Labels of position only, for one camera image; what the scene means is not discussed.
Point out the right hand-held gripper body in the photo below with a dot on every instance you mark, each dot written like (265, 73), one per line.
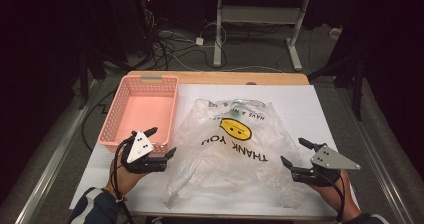
(330, 159)

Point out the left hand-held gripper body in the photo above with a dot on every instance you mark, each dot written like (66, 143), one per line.
(140, 147)

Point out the pink plastic basket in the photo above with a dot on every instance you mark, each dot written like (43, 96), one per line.
(146, 107)

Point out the clear smiley plastic bag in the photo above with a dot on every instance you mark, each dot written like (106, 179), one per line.
(226, 170)

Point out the person's left hand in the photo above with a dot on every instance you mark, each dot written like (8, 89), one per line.
(125, 180)

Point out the person's right hand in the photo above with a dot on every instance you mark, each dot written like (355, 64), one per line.
(333, 197)

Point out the white table mat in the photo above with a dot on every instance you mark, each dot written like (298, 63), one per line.
(300, 117)

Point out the black metal stand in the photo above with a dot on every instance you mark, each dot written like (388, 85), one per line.
(357, 84)

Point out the white power adapter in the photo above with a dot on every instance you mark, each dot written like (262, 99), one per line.
(199, 41)

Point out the white power strip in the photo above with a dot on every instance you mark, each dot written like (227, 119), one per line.
(335, 33)

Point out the metal floor rail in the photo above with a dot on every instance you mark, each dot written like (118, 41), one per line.
(56, 157)
(383, 170)

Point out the white metal desk frame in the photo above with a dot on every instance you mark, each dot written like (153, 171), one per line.
(260, 14)

